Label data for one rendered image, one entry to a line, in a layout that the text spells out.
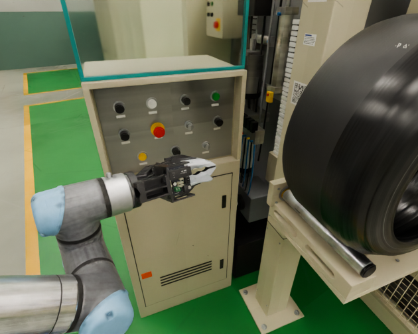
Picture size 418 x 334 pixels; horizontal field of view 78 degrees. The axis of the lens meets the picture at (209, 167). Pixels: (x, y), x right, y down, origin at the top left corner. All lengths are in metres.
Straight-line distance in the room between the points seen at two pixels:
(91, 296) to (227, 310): 1.29
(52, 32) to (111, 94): 8.55
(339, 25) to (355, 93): 0.33
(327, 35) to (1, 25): 9.02
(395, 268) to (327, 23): 0.72
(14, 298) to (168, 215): 0.82
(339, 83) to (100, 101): 0.70
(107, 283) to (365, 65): 0.59
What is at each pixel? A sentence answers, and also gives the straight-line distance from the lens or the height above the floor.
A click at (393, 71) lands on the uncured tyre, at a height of 1.37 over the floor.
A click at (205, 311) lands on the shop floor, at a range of 1.66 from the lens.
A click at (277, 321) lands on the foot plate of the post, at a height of 0.01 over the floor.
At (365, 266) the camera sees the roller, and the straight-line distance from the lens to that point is 0.78.
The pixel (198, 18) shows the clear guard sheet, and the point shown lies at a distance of 0.93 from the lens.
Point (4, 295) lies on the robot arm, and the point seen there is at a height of 1.18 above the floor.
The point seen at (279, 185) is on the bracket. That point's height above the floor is 0.94.
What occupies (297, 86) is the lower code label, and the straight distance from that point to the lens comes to 0.92.
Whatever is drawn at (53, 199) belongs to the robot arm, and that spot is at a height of 1.20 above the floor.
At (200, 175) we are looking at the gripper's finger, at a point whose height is 1.13.
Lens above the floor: 1.46
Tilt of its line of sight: 32 degrees down
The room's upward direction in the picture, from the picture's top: straight up
